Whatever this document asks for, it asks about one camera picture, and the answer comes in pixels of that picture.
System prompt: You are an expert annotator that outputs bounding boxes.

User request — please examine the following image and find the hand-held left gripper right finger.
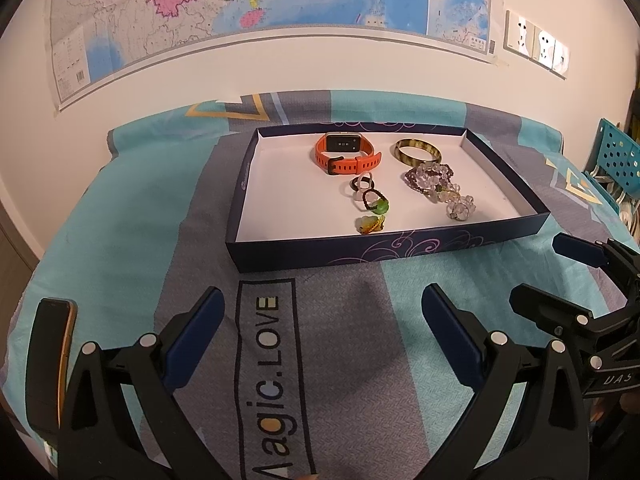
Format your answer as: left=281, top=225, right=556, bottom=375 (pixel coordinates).
left=421, top=283, right=591, bottom=480

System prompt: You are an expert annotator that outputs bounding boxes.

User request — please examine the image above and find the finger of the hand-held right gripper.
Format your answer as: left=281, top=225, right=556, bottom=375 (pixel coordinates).
left=552, top=233, right=640, bottom=311
left=509, top=283, right=640, bottom=358

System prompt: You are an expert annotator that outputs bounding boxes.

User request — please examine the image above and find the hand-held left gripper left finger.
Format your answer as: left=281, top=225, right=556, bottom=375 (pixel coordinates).
left=57, top=286, right=226, bottom=480

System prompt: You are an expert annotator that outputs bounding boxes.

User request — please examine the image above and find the clear crystal bead bracelet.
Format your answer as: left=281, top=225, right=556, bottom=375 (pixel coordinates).
left=417, top=162, right=477, bottom=222

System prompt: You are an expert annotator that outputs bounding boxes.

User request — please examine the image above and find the yellow green jade pendant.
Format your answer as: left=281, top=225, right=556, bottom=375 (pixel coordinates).
left=354, top=214, right=387, bottom=235

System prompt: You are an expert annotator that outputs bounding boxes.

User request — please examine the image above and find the purple bead bracelet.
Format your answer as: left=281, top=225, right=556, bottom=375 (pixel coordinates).
left=404, top=162, right=456, bottom=196

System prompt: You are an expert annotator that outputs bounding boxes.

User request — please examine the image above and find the navy blue shallow box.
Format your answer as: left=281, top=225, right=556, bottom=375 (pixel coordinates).
left=225, top=121, right=551, bottom=274

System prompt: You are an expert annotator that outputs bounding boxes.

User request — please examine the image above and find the tortoiseshell bangle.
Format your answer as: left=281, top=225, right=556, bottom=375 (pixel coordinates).
left=391, top=137, right=442, bottom=167

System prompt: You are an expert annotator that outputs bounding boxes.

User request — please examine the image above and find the orange smartwatch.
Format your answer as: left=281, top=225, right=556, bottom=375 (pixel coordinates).
left=314, top=131, right=383, bottom=175

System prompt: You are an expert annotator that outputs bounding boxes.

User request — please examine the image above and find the person's right hand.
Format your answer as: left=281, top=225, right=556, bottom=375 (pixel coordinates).
left=590, top=392, right=636, bottom=423

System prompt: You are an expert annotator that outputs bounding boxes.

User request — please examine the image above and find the blue perforated basket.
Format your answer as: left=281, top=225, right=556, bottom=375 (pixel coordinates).
left=582, top=117, right=640, bottom=211

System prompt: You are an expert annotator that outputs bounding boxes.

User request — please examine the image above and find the teal and grey printed blanket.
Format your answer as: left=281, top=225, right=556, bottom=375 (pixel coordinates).
left=0, top=91, right=640, bottom=480

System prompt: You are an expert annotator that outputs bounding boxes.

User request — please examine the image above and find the black phone with gold edge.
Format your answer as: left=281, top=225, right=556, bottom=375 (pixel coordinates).
left=27, top=297, right=78, bottom=433

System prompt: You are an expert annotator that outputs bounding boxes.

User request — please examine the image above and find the grey door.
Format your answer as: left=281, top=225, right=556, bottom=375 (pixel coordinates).
left=0, top=205, right=41, bottom=281

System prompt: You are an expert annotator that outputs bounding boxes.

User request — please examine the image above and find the white wall switch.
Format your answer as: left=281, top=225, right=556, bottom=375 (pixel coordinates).
left=552, top=40, right=571, bottom=78

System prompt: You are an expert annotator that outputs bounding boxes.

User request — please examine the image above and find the white wall socket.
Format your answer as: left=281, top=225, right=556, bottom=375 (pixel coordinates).
left=504, top=10, right=536, bottom=58
left=532, top=27, right=557, bottom=68

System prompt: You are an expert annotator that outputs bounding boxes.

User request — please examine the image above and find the colourful wall map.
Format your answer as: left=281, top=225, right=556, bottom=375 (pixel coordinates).
left=50, top=0, right=496, bottom=111

